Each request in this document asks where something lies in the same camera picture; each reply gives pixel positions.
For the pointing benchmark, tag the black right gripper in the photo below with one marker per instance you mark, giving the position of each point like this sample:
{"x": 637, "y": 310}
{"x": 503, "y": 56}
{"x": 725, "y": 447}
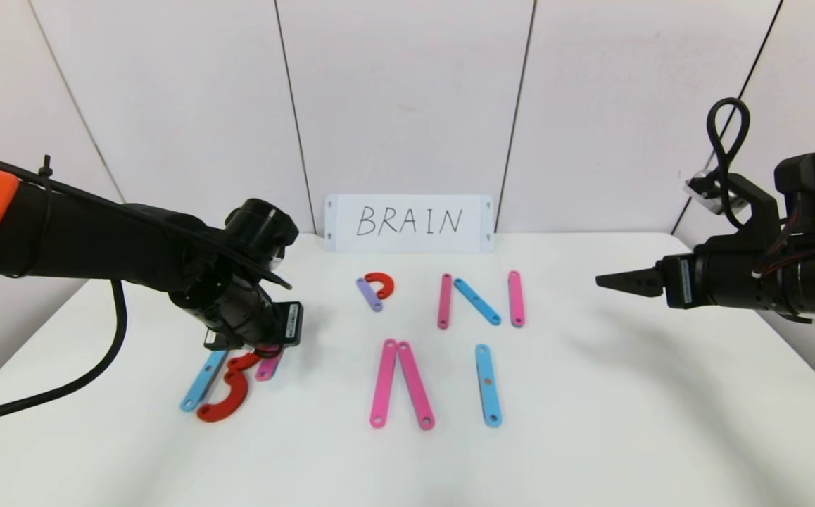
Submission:
{"x": 682, "y": 282}

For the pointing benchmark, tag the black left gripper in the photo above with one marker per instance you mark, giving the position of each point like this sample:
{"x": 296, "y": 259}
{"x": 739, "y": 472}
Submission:
{"x": 289, "y": 324}

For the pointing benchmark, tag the pink strip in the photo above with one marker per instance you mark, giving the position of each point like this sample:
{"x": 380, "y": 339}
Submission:
{"x": 415, "y": 386}
{"x": 444, "y": 301}
{"x": 515, "y": 299}
{"x": 383, "y": 384}
{"x": 267, "y": 367}

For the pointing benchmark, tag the short purple strip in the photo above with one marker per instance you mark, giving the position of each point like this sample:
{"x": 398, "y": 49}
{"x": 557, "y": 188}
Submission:
{"x": 369, "y": 294}

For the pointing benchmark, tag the small red arc piece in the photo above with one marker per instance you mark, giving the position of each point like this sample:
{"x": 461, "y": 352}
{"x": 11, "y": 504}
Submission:
{"x": 387, "y": 282}

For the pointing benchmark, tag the white BRAIN sign card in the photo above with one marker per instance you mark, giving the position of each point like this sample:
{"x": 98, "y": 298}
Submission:
{"x": 407, "y": 239}

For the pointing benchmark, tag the large red arc piece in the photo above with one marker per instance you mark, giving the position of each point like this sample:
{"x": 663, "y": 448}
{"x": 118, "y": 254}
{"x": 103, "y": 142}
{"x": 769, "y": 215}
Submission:
{"x": 228, "y": 405}
{"x": 242, "y": 362}

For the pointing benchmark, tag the blue strip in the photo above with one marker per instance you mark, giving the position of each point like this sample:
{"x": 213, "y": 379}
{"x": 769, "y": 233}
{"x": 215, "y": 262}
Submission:
{"x": 200, "y": 384}
{"x": 487, "y": 384}
{"x": 476, "y": 301}

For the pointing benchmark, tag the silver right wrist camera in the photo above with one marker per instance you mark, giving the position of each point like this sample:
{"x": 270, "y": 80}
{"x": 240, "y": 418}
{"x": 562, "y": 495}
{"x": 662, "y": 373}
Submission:
{"x": 703, "y": 191}

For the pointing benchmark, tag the black right camera bracket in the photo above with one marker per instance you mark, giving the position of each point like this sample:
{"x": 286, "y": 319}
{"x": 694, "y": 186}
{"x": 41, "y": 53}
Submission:
{"x": 752, "y": 204}

